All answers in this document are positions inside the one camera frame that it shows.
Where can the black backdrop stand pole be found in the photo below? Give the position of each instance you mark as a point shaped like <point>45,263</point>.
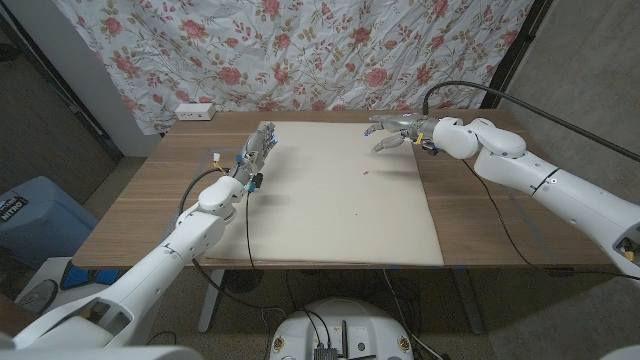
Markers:
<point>517,52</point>

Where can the white power strip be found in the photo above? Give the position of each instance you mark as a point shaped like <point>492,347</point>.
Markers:
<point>195,111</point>

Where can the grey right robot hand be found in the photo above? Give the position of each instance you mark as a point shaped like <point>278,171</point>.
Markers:
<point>407,125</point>

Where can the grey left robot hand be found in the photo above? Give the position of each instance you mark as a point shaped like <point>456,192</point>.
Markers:
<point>255,152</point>

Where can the white robot torso base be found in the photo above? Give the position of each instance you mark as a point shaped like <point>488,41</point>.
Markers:
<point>365,325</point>

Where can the floral backdrop cloth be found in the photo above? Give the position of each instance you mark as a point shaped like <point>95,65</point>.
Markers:
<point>300,50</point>

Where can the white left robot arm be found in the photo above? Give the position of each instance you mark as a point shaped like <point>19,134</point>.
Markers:
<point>150,272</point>

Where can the white and blue floor object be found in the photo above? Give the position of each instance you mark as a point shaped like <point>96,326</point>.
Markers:
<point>50,272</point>

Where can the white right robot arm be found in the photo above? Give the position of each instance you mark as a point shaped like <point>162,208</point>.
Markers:
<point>550,187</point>

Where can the cream foam board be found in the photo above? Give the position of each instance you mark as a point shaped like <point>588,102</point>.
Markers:
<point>325,210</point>

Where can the white table leg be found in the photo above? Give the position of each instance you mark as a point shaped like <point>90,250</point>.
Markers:
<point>467,300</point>
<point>210,300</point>

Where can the black floor fan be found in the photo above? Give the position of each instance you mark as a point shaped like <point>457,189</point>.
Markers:
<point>242,282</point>

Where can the dark wall rail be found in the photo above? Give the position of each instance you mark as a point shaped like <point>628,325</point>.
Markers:
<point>65,95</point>

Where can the blue storage case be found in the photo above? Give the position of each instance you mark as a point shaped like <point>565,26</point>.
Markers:
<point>40,220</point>

